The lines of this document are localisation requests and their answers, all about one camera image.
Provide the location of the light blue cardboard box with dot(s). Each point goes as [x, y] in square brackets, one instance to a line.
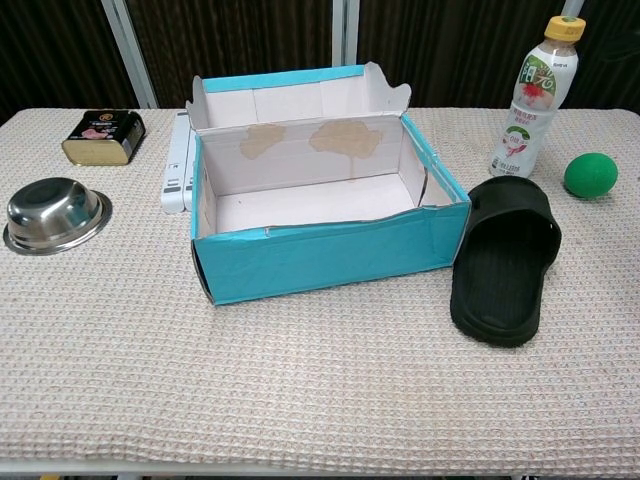
[325, 260]

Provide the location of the black rubber slipper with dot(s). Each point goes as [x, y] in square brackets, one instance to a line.
[500, 280]

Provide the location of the beige waffle tablecloth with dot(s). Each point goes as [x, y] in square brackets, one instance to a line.
[300, 375]

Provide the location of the white power strip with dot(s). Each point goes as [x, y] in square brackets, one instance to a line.
[175, 165]

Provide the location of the black and gold tin can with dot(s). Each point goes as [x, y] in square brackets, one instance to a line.
[102, 137]

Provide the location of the drink bottle with yellow cap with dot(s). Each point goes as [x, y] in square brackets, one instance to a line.
[535, 100]

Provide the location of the stainless steel bowl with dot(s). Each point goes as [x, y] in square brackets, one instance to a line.
[55, 217]

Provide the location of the green ball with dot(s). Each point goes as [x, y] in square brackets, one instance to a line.
[591, 176]

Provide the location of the aluminium frame post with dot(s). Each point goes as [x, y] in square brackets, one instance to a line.
[131, 55]
[572, 7]
[345, 32]

